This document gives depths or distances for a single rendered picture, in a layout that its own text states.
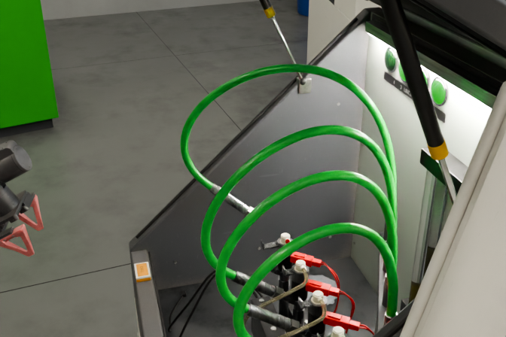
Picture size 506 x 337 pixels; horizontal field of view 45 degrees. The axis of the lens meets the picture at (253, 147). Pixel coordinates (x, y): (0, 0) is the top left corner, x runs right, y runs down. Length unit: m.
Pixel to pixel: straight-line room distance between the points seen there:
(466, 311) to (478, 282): 0.03
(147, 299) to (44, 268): 1.82
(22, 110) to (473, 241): 3.90
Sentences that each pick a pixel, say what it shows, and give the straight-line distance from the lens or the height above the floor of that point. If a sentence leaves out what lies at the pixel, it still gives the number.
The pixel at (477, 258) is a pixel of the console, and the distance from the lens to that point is 0.65.
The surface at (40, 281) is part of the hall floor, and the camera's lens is 2.97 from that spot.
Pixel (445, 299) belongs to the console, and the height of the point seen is 1.32.
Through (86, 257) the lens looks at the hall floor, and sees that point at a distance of 3.06.
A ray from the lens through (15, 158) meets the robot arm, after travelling 1.29.
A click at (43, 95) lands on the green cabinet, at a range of 4.36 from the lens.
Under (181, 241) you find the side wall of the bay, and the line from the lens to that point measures 1.40.
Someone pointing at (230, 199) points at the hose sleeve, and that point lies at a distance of 1.12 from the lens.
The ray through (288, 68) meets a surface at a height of 1.43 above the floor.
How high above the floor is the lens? 1.75
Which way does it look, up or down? 26 degrees down
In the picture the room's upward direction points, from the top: straight up
